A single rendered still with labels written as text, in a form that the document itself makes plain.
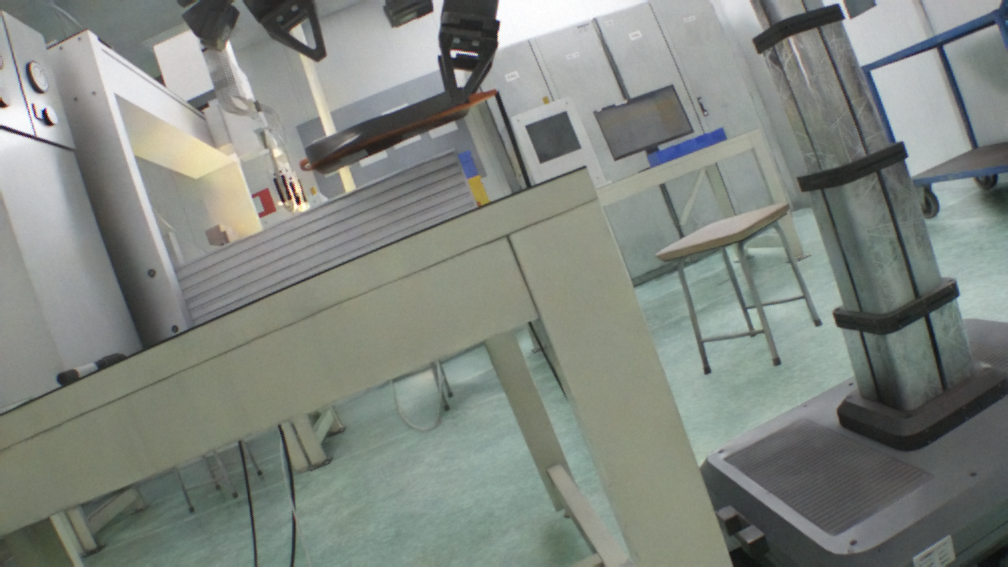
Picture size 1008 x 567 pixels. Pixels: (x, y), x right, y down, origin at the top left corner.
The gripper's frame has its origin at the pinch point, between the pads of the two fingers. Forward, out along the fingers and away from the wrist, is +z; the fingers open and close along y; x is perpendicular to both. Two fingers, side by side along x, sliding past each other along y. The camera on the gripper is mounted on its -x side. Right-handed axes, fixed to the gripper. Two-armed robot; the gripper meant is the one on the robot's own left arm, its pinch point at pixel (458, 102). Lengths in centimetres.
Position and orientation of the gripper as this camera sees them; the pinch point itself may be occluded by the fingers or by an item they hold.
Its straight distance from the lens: 83.6
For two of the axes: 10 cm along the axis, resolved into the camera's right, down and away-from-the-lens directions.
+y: 1.3, 0.4, -9.9
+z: -1.4, 9.9, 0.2
